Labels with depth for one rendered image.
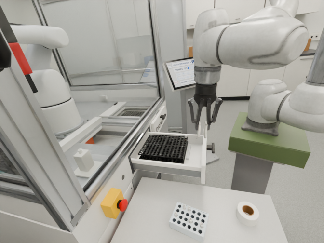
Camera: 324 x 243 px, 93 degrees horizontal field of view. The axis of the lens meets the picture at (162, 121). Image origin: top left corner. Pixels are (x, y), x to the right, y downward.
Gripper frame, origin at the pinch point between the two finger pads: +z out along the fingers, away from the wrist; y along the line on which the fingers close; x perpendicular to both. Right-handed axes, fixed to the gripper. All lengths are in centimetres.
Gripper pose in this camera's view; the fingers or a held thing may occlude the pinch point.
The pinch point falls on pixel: (202, 129)
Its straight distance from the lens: 67.0
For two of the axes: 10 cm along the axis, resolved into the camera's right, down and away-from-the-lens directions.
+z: 0.6, 8.7, 4.9
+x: -0.8, 4.9, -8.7
